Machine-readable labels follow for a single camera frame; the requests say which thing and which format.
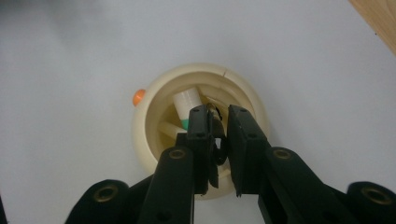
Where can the green and white glue stick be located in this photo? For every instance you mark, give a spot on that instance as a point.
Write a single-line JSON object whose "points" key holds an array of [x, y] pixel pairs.
{"points": [[186, 102]]}

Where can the white table sheet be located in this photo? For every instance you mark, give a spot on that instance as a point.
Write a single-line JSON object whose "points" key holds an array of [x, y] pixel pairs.
{"points": [[62, 62]]}

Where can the cream duck pen holder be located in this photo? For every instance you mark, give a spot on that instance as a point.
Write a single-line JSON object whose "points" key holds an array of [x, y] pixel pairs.
{"points": [[143, 140]]}

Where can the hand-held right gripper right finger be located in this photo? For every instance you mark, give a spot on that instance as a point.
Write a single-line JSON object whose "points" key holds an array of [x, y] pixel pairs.
{"points": [[246, 149]]}

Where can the black pen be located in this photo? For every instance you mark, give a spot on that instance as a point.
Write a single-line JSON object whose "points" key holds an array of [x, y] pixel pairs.
{"points": [[218, 127]]}

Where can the white pen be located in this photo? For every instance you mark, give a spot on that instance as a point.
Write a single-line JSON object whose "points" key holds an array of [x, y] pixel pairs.
{"points": [[169, 128]]}

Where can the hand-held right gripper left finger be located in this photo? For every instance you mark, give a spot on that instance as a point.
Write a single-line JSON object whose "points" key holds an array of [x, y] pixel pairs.
{"points": [[200, 149]]}

